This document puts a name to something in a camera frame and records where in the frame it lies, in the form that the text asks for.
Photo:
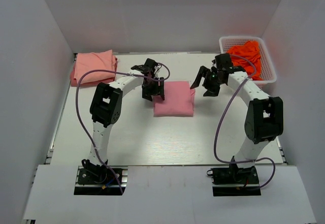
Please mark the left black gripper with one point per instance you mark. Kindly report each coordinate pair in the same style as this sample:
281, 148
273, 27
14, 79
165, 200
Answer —
152, 89

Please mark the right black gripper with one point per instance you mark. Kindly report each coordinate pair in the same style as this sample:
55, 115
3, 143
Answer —
208, 79

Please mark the pink t shirt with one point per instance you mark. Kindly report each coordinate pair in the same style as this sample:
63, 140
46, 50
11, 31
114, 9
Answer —
179, 100

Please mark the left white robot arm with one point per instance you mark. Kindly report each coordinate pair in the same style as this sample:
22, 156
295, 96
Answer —
106, 104

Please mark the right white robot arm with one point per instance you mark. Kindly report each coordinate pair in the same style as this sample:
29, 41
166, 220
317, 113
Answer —
264, 118

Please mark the orange t shirt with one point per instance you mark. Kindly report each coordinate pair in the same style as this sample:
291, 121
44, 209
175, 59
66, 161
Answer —
248, 56

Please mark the white plastic basket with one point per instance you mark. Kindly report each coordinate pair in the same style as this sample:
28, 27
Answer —
268, 72

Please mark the folded salmon t shirt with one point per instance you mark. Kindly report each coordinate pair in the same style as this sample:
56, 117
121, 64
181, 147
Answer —
86, 62

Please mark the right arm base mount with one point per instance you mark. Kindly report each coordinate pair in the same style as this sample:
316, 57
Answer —
232, 181

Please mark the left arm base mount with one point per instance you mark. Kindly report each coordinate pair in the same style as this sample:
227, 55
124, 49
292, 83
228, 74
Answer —
95, 180

